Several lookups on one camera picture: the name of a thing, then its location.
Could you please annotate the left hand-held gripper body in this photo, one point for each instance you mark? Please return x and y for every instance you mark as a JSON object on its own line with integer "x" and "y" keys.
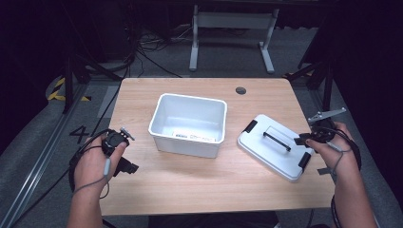
{"x": 113, "y": 141}

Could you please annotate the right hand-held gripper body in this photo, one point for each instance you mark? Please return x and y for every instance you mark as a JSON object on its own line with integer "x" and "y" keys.
{"x": 323, "y": 129}

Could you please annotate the white plastic storage box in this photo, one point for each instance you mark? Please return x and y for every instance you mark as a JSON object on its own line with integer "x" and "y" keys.
{"x": 202, "y": 114}

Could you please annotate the person's right hand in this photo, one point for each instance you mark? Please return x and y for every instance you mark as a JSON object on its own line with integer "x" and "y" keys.
{"x": 342, "y": 155}

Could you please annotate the person's left hand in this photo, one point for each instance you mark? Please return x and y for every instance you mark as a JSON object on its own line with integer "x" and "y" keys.
{"x": 92, "y": 164}

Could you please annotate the grey tape piece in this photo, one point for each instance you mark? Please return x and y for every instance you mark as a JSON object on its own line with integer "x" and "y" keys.
{"x": 324, "y": 171}

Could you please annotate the black tripod stand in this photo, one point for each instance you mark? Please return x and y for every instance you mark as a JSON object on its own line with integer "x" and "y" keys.
{"x": 69, "y": 82}
{"x": 326, "y": 79}

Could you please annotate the white paper label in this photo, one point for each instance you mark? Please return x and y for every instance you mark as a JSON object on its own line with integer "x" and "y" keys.
{"x": 194, "y": 136}

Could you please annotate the yellow and black floor tape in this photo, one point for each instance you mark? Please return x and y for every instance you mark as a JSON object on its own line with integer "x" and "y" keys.
{"x": 57, "y": 93}

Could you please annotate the round grey table grommet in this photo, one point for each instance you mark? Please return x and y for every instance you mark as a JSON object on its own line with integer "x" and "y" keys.
{"x": 240, "y": 90}

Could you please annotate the metal floor rail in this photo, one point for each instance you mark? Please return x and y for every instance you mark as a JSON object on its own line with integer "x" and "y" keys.
{"x": 34, "y": 167}

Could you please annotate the grey metal stand frame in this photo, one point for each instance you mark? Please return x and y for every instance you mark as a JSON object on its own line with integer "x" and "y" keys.
{"x": 231, "y": 20}

